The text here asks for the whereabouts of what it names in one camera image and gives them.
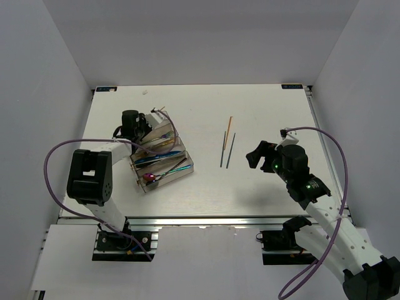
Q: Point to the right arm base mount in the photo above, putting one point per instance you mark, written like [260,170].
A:
[278,251]

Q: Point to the blue serrated knife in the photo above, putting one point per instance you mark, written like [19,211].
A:
[158,156]

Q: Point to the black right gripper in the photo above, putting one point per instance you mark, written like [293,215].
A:
[254,157]

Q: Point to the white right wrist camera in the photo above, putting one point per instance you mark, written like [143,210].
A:
[288,137]

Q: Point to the gold fork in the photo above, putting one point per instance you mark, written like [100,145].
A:
[160,147]

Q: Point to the aluminium table frame rail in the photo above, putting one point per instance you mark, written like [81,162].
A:
[236,195]

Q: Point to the grey-blue chopstick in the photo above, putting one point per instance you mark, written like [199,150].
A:
[223,149]
[230,151]

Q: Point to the clear smoked utensil organizer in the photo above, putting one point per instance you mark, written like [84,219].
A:
[163,166]

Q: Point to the iridescent rainbow spoon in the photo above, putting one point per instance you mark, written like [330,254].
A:
[150,177]

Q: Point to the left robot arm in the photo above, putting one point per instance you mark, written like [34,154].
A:
[90,180]

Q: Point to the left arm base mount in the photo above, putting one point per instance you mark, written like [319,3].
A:
[111,247]

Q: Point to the black knife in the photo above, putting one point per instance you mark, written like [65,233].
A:
[142,163]

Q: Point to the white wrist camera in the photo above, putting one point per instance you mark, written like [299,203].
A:
[288,137]
[154,119]

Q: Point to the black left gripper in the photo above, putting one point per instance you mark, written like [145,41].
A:
[148,129]

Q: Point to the orange chopstick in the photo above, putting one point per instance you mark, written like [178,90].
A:
[228,131]

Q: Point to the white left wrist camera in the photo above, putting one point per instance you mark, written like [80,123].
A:
[154,119]

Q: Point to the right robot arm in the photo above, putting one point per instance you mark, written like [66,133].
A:
[363,271]

